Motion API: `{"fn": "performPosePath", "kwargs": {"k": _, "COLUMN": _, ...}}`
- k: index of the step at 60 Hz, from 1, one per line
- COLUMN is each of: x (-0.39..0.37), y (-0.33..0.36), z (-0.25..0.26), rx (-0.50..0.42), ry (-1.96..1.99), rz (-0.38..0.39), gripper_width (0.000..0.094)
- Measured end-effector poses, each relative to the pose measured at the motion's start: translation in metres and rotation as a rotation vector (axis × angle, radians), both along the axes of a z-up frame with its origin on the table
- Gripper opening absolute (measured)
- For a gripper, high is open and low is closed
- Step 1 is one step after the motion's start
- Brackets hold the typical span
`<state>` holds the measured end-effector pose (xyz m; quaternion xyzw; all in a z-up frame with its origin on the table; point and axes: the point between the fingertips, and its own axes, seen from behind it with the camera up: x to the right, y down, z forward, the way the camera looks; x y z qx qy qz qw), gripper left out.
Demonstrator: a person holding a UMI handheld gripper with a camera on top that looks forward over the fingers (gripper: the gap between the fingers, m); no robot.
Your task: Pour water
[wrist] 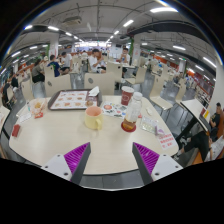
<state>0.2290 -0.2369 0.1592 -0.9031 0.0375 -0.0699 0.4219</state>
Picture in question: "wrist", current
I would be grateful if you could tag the clear bag of snacks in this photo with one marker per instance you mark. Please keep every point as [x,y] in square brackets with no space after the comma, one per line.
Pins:
[38,107]

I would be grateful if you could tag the group of ceiling lights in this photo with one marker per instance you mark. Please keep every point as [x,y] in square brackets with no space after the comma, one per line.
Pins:
[128,23]

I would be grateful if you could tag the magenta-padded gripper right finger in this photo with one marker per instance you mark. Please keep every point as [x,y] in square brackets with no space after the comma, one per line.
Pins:
[146,157]

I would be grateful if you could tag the clear plastic wrapper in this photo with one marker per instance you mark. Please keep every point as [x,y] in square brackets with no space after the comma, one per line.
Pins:
[148,125]

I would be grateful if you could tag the ceiling air conditioner unit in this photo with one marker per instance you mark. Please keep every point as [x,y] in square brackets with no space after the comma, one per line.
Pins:
[72,20]

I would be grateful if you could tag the beige square dining table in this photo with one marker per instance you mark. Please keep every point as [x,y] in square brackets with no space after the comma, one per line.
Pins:
[2,116]
[193,108]

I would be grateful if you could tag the beige chair with round logo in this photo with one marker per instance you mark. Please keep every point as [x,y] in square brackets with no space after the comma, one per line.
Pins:
[57,85]
[100,83]

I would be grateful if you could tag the small teal bottle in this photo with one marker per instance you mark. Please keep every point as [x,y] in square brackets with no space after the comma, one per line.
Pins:
[28,106]

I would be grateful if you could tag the white paper napkin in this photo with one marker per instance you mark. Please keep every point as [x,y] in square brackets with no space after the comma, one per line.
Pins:
[94,91]

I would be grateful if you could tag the clear plastic drink bottle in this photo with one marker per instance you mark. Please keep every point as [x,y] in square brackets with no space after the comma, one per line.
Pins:
[132,111]

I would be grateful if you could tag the dark food tray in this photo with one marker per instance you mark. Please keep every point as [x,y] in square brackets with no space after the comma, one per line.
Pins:
[70,99]

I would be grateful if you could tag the red paper cup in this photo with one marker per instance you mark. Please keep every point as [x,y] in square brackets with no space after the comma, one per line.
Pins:
[126,96]

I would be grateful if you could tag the pale yellow mug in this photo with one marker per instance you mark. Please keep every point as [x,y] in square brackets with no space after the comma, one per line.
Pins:
[92,119]

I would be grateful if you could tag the flat red packet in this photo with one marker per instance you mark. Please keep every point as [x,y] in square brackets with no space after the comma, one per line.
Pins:
[16,130]

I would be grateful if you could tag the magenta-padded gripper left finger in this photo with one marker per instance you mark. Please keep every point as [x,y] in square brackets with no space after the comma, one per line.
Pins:
[76,156]

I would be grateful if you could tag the white paper sheet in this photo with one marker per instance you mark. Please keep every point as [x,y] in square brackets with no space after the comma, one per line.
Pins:
[24,117]

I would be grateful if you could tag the small white packet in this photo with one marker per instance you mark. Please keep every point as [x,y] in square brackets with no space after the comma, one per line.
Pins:
[149,111]

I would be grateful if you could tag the printed colourful flyer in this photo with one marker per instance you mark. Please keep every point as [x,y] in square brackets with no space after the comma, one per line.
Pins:
[111,109]

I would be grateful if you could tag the group of beige chairs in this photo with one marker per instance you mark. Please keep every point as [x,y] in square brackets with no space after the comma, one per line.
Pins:
[158,90]

